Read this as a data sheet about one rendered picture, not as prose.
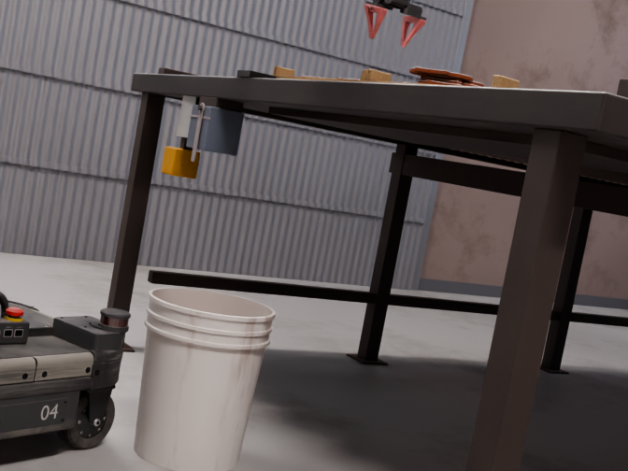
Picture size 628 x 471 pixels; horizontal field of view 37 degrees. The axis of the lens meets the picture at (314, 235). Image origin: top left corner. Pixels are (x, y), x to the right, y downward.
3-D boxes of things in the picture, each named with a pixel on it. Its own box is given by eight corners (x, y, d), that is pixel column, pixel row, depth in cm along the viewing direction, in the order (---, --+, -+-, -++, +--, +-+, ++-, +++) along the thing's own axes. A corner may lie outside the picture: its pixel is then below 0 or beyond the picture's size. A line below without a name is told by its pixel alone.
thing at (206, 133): (197, 163, 249) (209, 95, 247) (178, 158, 261) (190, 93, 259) (235, 169, 255) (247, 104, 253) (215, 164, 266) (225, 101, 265)
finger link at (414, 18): (418, 51, 220) (429, 12, 218) (394, 45, 216) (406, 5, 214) (401, 46, 226) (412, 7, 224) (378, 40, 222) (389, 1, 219)
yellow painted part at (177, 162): (171, 175, 267) (185, 93, 265) (160, 172, 275) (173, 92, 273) (196, 179, 271) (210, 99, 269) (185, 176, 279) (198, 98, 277)
